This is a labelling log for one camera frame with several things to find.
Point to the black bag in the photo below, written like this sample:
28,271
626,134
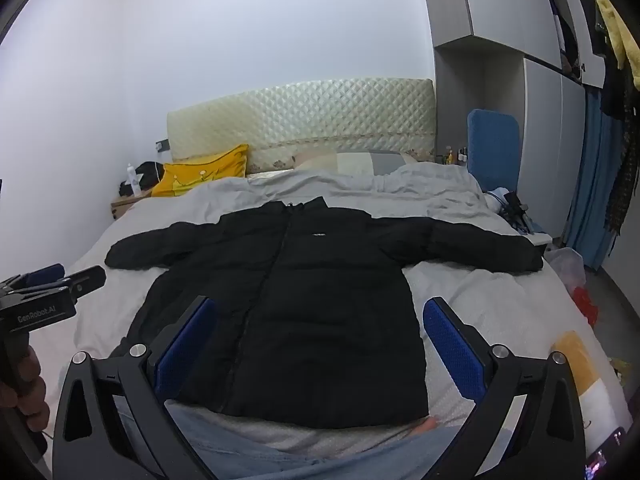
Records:
149,174

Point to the white cloth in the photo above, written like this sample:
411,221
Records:
495,200

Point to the clear plastic bag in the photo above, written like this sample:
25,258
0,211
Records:
567,267

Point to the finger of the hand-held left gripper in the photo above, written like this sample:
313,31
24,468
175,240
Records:
85,279
46,274

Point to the blue curtain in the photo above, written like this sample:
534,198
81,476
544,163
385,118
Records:
590,185

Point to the yellow fuzzy garment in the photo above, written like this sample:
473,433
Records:
617,25

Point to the hanging dark clothes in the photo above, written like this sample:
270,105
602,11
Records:
622,160

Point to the black puffer jacket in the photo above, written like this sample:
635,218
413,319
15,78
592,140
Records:
310,310

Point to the grey patchwork pillow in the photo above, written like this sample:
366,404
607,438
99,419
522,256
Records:
360,162

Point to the row of small bottles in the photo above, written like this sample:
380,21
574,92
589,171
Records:
452,156

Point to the black phone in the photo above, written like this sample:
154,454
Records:
607,455

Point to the person's legs in jeans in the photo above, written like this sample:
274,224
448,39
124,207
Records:
280,460

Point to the cream textured pillow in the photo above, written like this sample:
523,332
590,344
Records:
325,110

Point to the yellow and white box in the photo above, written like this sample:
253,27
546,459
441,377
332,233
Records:
585,360

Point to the wooden nightstand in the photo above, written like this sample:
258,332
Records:
122,206

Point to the red plastic bag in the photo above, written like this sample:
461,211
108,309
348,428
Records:
585,305

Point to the grey wardrobe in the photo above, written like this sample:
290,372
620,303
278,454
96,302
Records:
500,5

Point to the grey bed blanket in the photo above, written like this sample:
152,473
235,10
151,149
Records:
450,210

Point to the black tool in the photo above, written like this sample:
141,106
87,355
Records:
515,210

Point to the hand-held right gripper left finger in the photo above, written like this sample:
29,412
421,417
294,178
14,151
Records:
184,352

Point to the wall socket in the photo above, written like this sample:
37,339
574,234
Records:
161,146

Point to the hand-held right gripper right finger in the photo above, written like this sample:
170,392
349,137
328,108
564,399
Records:
456,352

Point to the person's left hand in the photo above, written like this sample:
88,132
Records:
27,390

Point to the white bottle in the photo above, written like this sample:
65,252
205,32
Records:
132,180

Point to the yellow pillow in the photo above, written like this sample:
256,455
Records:
200,172

